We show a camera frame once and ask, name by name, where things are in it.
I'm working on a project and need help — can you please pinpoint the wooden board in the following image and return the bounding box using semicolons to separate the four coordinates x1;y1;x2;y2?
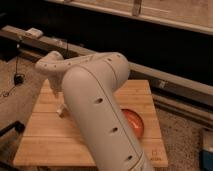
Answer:
13;80;168;168

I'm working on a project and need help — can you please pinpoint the upper wooden shelf edge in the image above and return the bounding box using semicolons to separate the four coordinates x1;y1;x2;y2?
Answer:
48;0;213;36

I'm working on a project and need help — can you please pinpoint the blue white box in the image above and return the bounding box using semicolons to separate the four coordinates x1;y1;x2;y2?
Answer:
199;129;213;171

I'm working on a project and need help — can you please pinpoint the long wooden beam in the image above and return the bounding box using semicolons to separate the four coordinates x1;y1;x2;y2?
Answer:
0;26;213;107

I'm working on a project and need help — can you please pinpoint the small white box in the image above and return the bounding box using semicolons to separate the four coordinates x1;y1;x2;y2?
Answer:
25;28;43;38

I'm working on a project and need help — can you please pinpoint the orange ceramic bowl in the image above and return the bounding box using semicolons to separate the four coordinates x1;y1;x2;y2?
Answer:
122;109;144;139

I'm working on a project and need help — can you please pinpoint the black bar at left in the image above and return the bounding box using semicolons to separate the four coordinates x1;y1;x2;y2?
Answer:
0;121;25;137

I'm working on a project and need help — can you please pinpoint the black cable with plug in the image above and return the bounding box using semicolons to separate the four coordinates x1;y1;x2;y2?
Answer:
0;35;25;98

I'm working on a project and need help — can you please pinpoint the small white bottle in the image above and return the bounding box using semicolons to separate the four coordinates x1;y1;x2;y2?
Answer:
56;103;68;117

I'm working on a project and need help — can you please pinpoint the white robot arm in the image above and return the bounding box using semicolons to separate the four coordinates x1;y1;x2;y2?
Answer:
36;51;155;171

